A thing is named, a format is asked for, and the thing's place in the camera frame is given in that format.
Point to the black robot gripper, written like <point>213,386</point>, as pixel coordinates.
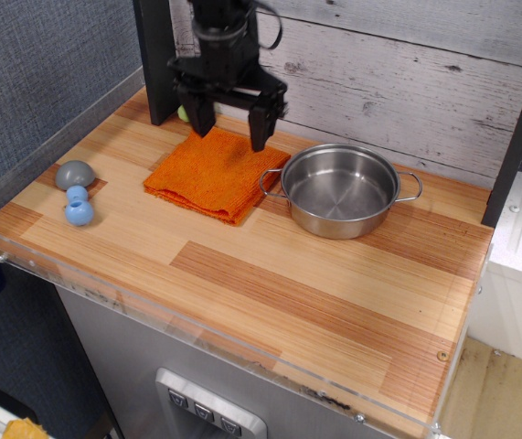
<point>228,70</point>

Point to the orange knitted cloth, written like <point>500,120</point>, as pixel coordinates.
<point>216,175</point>

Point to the stainless steel pot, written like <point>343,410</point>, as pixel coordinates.
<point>338,191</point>

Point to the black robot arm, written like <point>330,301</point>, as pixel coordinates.
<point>223,14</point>

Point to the green toy broccoli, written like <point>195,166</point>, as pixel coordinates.
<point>182,114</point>

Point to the grey half dome toy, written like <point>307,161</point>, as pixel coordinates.
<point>74,173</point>

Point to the blue peanut-shaped toy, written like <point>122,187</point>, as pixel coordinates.
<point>78,211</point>

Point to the silver button control panel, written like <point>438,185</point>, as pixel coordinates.
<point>221,417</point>

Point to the white ribbed appliance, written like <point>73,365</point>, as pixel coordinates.
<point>496,315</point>

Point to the dark grey left post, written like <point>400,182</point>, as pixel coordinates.
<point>157,45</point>

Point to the dark grey post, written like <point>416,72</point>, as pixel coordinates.
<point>505,178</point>
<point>157,45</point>

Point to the dark grey right post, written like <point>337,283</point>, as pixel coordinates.
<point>505,178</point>

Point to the clear acrylic guard rail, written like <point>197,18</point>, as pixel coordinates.
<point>319,338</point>

